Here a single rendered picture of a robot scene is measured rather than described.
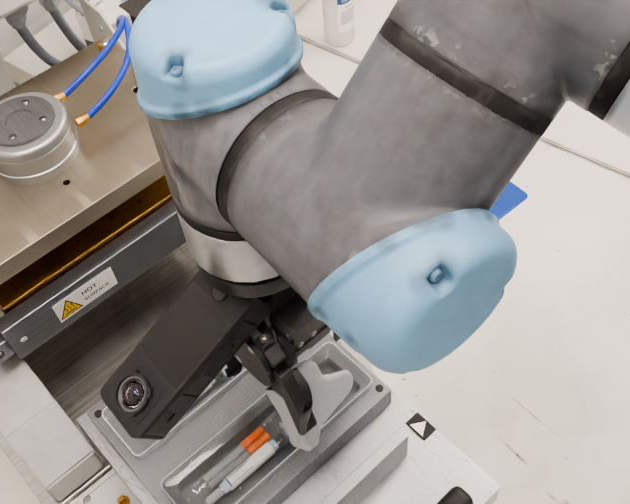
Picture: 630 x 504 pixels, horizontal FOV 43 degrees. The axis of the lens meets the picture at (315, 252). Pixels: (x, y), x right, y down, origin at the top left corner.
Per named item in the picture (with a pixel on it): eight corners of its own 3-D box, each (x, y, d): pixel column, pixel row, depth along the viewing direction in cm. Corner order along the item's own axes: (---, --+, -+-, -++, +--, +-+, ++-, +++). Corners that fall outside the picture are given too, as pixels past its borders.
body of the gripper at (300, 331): (363, 330, 56) (360, 223, 46) (270, 408, 53) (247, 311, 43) (291, 267, 59) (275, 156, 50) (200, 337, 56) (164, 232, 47)
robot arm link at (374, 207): (531, 144, 25) (313, -10, 30) (348, 405, 29) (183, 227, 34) (608, 173, 31) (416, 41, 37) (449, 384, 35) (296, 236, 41)
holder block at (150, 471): (95, 425, 69) (86, 412, 67) (268, 290, 77) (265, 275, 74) (210, 568, 61) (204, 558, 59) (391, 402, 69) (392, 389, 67)
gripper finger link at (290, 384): (331, 432, 54) (291, 344, 49) (314, 447, 54) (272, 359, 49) (290, 401, 58) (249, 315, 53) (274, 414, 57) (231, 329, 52)
